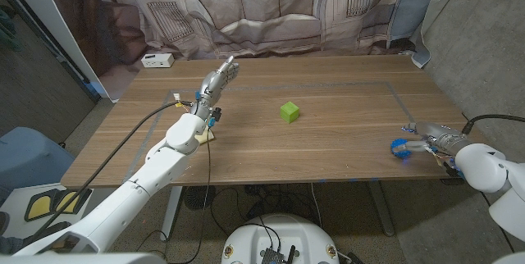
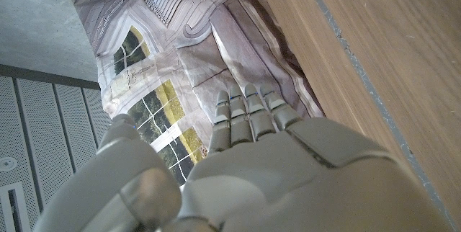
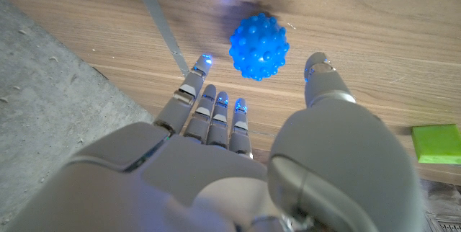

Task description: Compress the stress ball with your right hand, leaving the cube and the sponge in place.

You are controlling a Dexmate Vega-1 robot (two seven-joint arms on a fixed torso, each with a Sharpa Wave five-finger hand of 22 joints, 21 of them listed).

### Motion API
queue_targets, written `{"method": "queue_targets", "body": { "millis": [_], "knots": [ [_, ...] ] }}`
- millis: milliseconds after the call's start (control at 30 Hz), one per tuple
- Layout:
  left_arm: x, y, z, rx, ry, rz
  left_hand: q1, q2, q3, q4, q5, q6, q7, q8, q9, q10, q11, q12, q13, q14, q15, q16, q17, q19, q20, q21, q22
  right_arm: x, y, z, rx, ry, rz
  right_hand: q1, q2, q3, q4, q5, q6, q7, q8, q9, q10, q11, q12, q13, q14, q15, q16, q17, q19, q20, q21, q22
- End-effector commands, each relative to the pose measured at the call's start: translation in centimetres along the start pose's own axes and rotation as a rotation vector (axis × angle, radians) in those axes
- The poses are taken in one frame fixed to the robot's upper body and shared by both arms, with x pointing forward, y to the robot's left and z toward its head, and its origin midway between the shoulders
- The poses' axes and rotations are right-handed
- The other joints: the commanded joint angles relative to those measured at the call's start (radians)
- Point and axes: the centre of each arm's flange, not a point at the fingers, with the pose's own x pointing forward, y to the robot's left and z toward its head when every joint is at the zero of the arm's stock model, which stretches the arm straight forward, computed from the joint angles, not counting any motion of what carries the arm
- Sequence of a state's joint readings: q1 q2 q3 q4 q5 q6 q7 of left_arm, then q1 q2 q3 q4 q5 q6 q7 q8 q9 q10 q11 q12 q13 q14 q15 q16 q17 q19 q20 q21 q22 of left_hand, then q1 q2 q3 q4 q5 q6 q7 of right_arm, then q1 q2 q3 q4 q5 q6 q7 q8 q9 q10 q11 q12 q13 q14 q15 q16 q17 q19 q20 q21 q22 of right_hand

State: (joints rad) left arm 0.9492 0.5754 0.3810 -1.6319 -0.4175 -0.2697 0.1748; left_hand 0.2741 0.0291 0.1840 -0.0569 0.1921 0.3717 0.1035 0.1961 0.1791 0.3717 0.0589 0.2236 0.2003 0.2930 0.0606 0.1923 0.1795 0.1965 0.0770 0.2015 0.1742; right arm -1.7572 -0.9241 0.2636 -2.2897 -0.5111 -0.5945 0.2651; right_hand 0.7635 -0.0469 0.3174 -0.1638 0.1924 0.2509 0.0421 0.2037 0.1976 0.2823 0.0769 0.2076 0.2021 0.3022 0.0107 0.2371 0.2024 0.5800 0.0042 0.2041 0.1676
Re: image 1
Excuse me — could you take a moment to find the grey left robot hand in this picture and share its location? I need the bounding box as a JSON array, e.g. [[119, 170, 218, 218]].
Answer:
[[189, 55, 240, 121]]

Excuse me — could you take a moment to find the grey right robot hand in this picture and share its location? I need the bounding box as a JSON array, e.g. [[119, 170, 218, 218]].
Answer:
[[399, 121, 468, 157]]

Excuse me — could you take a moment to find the blue spiky stress ball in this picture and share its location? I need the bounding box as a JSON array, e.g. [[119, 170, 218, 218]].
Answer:
[[390, 138, 413, 159]]

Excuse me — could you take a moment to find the yellow sponge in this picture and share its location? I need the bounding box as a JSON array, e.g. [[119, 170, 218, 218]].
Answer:
[[194, 129, 216, 146]]

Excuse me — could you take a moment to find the green cube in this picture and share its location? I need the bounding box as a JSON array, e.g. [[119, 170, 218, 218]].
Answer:
[[280, 101, 301, 125]]

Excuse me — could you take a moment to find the white power strip box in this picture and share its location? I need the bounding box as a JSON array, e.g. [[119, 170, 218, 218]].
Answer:
[[140, 52, 176, 69]]

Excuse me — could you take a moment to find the grey table leg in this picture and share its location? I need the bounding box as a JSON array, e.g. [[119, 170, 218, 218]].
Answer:
[[367, 180, 395, 237]]

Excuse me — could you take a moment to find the printed sofa backdrop cloth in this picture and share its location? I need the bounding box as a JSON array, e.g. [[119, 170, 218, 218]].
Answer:
[[39, 0, 415, 101]]

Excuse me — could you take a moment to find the round black floor device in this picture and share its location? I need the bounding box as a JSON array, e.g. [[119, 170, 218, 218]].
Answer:
[[183, 184, 217, 212]]

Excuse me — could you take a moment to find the white table leg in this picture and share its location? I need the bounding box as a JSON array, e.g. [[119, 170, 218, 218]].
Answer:
[[160, 185, 185, 241]]

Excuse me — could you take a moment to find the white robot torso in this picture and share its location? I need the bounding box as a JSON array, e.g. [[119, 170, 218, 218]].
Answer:
[[221, 213, 340, 264]]

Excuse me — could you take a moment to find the black computer on torso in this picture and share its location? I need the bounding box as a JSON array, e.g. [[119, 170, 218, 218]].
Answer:
[[260, 245, 297, 264]]

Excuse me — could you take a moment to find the white partition board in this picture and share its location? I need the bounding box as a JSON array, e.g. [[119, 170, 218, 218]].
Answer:
[[0, 0, 112, 102]]

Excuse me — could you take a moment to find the black yellow foot pedal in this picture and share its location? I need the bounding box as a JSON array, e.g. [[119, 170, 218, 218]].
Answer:
[[24, 188, 94, 222]]

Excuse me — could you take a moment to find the white floor platform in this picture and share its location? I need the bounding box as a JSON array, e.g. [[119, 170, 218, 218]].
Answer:
[[0, 181, 96, 240]]

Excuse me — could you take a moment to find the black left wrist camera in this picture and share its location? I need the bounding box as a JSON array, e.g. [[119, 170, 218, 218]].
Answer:
[[208, 107, 223, 129]]

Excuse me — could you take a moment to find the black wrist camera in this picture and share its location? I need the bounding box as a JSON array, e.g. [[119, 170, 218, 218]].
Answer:
[[208, 107, 223, 129], [445, 161, 467, 181]]

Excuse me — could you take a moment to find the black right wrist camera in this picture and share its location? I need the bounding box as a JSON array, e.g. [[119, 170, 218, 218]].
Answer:
[[445, 161, 467, 181]]

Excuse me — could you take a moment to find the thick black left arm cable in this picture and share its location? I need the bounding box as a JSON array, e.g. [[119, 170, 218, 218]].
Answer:
[[22, 100, 194, 240]]

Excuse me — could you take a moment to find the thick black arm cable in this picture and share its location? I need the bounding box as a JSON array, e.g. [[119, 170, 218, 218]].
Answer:
[[22, 100, 194, 240], [461, 113, 525, 136]]

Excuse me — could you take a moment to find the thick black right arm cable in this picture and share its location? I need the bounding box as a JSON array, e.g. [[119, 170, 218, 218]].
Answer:
[[461, 113, 525, 136]]

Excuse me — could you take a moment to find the thin black hanging cable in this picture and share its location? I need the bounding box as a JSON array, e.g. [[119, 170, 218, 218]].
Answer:
[[184, 126, 212, 264]]

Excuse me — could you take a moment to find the black floor cable bundle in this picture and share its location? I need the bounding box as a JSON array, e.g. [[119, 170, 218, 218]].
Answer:
[[208, 184, 325, 236]]

